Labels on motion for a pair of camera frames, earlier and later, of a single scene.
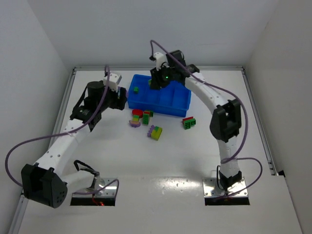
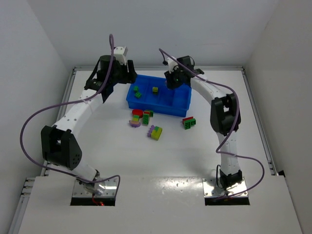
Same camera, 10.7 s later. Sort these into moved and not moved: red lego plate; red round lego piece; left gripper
Moved: left gripper
Not moved: red lego plate; red round lego piece
